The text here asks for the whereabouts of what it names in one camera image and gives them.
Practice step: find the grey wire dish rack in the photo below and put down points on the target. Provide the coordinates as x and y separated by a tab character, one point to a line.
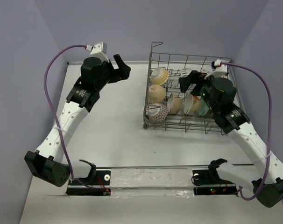
174	63

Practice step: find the white bowl with patterned outside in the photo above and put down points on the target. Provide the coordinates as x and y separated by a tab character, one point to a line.
185	72

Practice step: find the mint green bowl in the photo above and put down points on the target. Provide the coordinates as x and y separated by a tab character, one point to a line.
204	109

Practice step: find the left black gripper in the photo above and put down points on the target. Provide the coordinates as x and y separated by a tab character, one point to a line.
123	73

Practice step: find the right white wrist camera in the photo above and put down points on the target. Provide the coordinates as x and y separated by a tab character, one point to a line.
218	69

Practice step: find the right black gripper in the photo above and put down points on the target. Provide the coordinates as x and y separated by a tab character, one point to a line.
192	77

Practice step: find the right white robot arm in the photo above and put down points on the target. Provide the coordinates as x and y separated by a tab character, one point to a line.
266	183

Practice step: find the plain white bowl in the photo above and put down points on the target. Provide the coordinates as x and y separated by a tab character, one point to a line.
191	104

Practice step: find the tan orange bowl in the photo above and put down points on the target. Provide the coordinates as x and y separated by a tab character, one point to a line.
156	94

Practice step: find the small patterned bowl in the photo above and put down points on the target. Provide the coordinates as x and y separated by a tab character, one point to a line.
157	112

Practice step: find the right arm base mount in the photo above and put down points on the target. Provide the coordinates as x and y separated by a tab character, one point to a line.
207	181

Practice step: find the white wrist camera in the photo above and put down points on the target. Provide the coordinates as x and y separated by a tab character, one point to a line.
218	69
98	50

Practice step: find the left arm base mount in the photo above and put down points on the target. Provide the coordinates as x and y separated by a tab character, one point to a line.
89	180

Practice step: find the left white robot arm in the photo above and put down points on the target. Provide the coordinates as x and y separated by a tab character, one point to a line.
45	162

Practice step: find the teal bowl with yellow centre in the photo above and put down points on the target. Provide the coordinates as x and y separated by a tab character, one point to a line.
159	76

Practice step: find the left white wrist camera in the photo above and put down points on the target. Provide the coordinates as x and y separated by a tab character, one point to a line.
98	50

